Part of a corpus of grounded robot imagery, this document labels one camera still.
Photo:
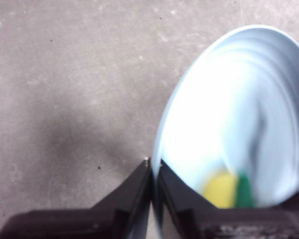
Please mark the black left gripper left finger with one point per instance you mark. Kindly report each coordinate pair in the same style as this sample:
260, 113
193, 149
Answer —
102, 221

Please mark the yellow sponge with green pad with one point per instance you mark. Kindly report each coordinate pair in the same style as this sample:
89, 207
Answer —
220, 191

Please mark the light blue round plate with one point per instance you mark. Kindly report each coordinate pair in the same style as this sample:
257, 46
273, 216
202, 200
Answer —
214, 112

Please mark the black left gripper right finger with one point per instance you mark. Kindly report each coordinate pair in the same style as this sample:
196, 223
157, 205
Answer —
239, 224

